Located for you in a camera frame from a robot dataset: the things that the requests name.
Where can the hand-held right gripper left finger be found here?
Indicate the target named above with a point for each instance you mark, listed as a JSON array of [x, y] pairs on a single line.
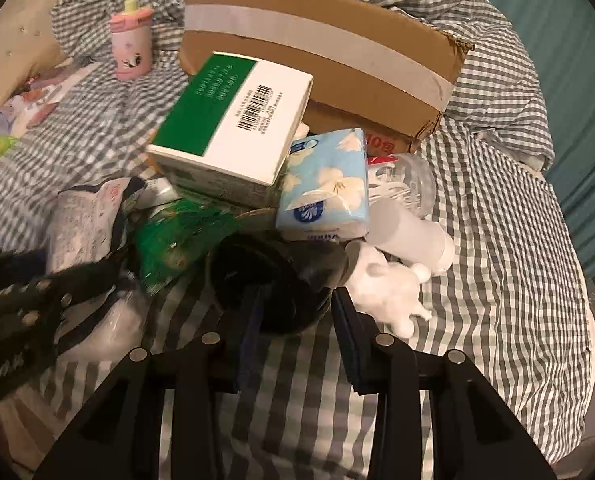
[[250, 325]]

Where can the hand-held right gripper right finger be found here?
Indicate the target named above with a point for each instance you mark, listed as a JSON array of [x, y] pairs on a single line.
[[351, 345]]

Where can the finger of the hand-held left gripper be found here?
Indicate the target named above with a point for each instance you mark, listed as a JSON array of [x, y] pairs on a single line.
[[84, 275]]

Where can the black round bowl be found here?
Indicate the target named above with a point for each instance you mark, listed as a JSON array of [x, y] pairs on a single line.
[[277, 280]]

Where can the white printed packet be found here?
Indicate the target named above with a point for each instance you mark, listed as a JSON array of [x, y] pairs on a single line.
[[82, 220]]

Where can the brown cardboard box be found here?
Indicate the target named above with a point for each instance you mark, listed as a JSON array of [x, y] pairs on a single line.
[[327, 60]]

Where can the white plastic bag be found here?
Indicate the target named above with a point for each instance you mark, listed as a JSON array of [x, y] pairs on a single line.
[[117, 325]]

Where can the white plush toy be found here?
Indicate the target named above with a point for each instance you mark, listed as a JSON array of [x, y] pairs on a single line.
[[387, 290]]

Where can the green snack packet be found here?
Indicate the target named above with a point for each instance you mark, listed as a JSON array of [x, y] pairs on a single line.
[[182, 240]]

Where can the grey checked blanket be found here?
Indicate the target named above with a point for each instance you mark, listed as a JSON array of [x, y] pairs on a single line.
[[477, 270]]

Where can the blue floral tissue pack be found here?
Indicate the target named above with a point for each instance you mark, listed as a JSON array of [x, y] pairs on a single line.
[[327, 185]]

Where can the green and white carton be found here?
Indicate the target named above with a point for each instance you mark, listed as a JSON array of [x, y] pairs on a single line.
[[227, 125]]

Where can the beige tufted headboard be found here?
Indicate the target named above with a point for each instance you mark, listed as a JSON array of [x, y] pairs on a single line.
[[7, 50]]

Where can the pink panda sippy cup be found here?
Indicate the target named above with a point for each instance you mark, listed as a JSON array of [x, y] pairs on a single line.
[[131, 40]]

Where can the grey checked pillow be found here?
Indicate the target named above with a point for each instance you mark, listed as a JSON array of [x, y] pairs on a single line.
[[497, 90]]

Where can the teal curtain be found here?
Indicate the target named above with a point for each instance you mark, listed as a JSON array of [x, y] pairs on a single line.
[[577, 85]]

